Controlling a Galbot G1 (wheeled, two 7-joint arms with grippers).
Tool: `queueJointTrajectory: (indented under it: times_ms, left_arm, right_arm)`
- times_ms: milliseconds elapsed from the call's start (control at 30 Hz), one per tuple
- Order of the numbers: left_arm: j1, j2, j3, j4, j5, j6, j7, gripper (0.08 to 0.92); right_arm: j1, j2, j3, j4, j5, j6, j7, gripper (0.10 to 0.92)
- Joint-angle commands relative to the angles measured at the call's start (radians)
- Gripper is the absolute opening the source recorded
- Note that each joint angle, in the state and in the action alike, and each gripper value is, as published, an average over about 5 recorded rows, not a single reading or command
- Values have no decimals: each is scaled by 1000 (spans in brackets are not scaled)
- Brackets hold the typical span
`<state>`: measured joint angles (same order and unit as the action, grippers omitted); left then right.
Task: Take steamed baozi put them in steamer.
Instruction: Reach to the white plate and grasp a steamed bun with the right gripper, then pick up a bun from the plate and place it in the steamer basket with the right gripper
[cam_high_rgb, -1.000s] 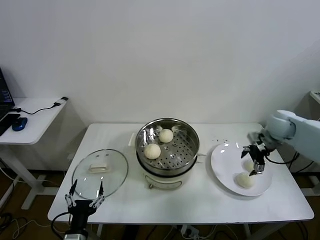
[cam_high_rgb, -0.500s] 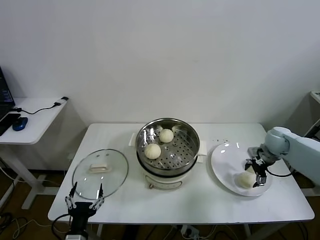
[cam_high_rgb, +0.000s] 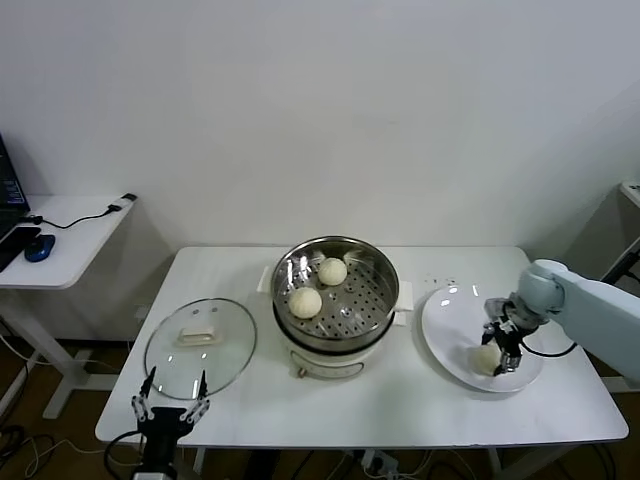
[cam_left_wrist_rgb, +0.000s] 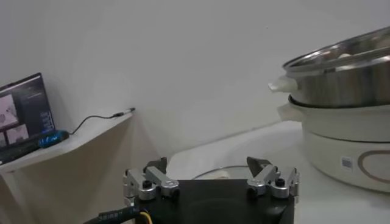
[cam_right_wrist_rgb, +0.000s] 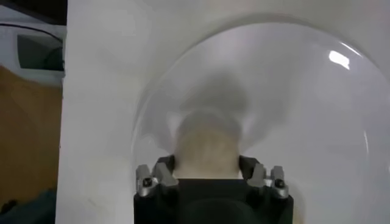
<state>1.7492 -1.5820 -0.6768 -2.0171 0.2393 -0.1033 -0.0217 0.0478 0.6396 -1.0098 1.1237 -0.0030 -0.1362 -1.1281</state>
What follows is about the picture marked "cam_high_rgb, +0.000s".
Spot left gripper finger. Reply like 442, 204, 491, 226
180, 368, 212, 424
130, 366, 157, 424

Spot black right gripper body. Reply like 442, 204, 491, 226
492, 312, 526, 356

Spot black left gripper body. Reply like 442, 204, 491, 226
137, 407, 195, 466

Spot white steamed baozi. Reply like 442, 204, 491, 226
467, 344, 501, 376
318, 257, 348, 286
288, 287, 323, 320

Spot glass pot lid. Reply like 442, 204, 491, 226
143, 297, 259, 401

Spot stainless steel steamer basket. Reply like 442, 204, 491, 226
272, 235, 402, 351

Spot white round plate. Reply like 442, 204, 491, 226
420, 283, 546, 394

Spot cream electric cooking pot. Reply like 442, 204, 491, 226
257, 264, 415, 380

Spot white side desk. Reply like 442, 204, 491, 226
0, 193, 141, 421

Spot white power strip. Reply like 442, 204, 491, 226
360, 449, 401, 476

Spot blue computer mouse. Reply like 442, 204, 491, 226
24, 233, 57, 263

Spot black laptop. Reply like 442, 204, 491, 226
0, 130, 32, 272

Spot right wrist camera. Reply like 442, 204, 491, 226
484, 297, 516, 321

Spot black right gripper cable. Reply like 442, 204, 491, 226
522, 324, 579, 357

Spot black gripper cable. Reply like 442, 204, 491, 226
103, 428, 146, 480
522, 324, 579, 357

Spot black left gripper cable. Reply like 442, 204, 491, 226
103, 428, 146, 480

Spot white floor cable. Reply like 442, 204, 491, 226
24, 434, 126, 476

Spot black floor cables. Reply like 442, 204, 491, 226
0, 424, 56, 480

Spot black cable with adapter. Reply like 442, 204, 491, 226
22, 192, 139, 231

